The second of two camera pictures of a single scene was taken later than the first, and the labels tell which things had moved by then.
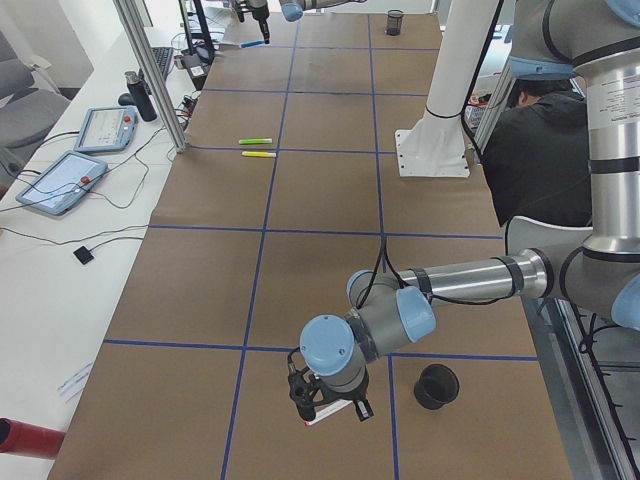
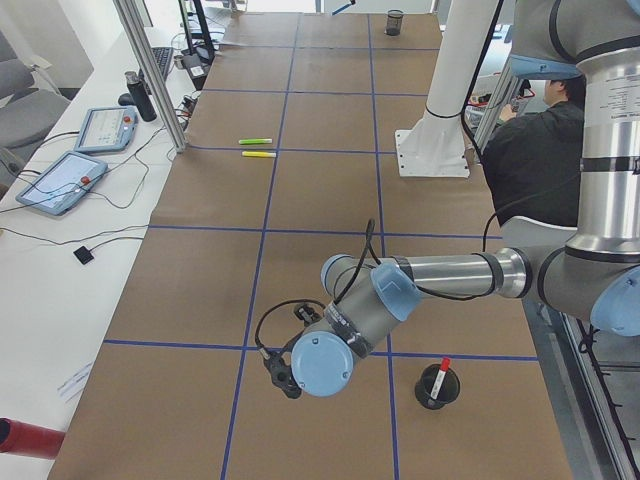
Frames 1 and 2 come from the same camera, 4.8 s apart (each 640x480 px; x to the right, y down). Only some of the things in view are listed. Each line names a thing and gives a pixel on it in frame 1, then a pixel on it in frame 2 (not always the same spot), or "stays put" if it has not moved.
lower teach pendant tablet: x=65 y=184 stays put
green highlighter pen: x=256 y=141 stays put
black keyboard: x=163 y=55 stays put
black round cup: x=435 y=385 stays put
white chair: x=558 y=244 stays put
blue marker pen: x=249 y=44 to x=335 y=12
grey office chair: x=31 y=103 stays put
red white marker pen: x=328 y=410 to x=440 y=378
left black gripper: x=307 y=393 to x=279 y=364
